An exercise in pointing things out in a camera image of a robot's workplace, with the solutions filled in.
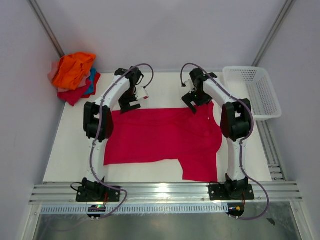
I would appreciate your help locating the red t-shirt at bottom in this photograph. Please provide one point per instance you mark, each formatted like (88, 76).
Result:
(73, 96)

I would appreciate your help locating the blue t-shirt in pile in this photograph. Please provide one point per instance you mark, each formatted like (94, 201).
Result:
(91, 87)

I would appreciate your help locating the slotted grey cable duct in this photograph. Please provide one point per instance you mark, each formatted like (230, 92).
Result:
(164, 208)

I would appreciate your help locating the right corner metal post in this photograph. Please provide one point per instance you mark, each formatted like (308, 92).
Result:
(272, 33)

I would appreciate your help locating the controller board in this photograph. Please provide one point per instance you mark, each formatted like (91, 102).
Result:
(96, 211)
(235, 210)

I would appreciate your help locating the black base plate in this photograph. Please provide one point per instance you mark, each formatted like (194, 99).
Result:
(219, 192)
(112, 193)

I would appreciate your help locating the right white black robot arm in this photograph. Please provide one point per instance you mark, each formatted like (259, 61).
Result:
(236, 125)

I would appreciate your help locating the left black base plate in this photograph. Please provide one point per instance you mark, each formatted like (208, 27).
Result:
(112, 193)

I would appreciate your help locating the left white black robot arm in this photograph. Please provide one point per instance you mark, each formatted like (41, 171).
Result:
(98, 126)

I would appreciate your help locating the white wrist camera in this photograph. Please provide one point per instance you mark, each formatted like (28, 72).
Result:
(188, 85)
(142, 93)

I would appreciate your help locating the orange folded t-shirt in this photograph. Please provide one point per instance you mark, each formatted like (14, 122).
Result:
(72, 69)

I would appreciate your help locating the pink t-shirt under orange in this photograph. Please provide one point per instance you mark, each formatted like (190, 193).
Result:
(54, 70)

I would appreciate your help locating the aluminium front rail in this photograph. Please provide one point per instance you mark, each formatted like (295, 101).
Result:
(189, 192)

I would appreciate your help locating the corner metal post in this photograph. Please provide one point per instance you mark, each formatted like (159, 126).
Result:
(46, 26)
(272, 33)

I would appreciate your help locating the white perforated plastic basket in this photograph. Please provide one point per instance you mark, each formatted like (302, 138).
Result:
(253, 83)

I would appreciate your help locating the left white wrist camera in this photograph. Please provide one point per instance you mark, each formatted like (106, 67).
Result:
(142, 93)

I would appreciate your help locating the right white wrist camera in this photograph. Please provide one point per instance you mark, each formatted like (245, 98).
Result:
(188, 85)

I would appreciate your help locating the left corner metal post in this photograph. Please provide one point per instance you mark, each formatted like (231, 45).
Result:
(46, 26)

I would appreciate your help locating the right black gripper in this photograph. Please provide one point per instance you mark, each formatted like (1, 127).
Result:
(189, 98)

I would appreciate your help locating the right controller board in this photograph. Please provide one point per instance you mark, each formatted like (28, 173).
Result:
(235, 210)

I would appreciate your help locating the left controller board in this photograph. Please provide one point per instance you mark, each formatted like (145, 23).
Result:
(96, 211)

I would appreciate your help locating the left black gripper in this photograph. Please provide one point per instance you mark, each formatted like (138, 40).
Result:
(125, 105)

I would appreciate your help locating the magenta pink t-shirt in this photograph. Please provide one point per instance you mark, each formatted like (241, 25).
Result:
(151, 135)

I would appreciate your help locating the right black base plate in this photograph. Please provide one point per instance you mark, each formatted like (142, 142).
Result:
(219, 192)

